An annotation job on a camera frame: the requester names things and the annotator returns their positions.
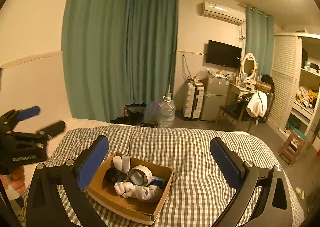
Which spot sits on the green checked blanket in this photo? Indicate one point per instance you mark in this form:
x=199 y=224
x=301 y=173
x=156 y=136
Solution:
x=190 y=157

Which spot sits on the white tape roll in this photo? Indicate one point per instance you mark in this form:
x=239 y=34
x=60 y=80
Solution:
x=146 y=175

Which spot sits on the white sock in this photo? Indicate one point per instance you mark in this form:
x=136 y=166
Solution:
x=140 y=192

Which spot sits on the white oval mirror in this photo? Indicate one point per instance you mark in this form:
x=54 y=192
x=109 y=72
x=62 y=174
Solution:
x=249 y=66

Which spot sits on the white towel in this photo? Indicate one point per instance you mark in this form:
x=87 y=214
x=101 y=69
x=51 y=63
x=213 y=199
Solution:
x=256 y=104

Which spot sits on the wide green curtain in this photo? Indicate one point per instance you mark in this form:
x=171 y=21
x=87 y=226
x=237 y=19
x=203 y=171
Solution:
x=112 y=54

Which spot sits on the brown cardboard box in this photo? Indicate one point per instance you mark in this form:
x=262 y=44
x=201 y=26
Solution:
x=130 y=207

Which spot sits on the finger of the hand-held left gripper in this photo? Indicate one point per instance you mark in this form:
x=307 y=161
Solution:
x=28 y=112
x=53 y=129

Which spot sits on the clear large water bottle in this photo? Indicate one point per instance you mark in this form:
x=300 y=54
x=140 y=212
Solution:
x=167 y=114

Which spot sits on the white louvred wardrobe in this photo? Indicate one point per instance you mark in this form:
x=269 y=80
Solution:
x=285 y=72

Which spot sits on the white suitcase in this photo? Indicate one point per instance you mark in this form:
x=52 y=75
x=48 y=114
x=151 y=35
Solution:
x=192 y=102

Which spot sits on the blue tissue packet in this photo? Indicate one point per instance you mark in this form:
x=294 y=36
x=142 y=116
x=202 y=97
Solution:
x=158 y=181

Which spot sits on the black floor bag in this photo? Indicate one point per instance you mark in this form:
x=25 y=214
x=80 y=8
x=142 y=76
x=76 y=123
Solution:
x=132 y=113

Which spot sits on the black wall television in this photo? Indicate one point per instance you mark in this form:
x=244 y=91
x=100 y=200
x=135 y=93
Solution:
x=222 y=54

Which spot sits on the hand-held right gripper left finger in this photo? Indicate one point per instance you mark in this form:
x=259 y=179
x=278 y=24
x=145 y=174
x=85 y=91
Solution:
x=93 y=164

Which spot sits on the white labelled tube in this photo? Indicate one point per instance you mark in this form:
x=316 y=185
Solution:
x=125 y=164

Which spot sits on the clear empty water bottle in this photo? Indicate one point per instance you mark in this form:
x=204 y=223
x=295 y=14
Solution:
x=151 y=114

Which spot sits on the white air conditioner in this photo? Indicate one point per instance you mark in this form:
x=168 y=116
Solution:
x=221 y=12

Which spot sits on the black round object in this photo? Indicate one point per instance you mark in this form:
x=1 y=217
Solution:
x=113 y=175

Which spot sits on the narrow green curtain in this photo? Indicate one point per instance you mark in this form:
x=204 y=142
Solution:
x=258 y=39

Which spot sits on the small wooden stool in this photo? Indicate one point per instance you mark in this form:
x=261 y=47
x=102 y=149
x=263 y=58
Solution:
x=291 y=145

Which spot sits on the silver small fridge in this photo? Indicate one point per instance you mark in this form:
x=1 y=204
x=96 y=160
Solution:
x=213 y=99

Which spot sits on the wooden dressing table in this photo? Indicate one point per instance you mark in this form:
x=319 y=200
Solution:
x=236 y=89

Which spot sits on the dark wooden chair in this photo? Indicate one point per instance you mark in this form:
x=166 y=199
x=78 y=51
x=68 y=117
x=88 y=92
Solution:
x=230 y=113

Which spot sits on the light green slipper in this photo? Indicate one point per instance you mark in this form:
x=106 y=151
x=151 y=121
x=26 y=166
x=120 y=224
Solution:
x=300 y=192

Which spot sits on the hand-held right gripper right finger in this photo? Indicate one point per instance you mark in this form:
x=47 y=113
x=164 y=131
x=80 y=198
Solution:
x=225 y=164

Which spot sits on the person's left hand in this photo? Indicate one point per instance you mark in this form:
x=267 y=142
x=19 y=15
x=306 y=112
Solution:
x=17 y=182

